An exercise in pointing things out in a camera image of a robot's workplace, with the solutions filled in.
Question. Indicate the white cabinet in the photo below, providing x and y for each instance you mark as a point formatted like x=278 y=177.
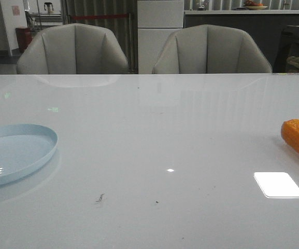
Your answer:
x=156 y=20

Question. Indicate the fruit bowl on counter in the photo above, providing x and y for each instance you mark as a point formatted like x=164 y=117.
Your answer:
x=252 y=5

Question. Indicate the dark grey counter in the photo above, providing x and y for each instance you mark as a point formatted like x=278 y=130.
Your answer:
x=265 y=26

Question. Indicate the light blue round plate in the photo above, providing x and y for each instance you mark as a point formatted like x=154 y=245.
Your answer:
x=24 y=149

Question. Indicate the beige upholstered chair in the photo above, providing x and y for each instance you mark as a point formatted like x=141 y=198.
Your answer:
x=73 y=49
x=211 y=49

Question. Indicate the metal barrier post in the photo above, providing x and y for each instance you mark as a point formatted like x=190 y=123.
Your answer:
x=131 y=43

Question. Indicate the right beige upholstered chair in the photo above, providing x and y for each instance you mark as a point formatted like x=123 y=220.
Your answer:
x=211 y=49

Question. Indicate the red bin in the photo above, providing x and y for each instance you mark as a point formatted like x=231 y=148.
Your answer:
x=24 y=37

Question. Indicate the left beige upholstered chair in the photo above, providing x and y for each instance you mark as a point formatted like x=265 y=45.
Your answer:
x=73 y=49

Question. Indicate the red barrier belt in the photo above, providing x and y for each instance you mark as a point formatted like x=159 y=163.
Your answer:
x=118 y=16

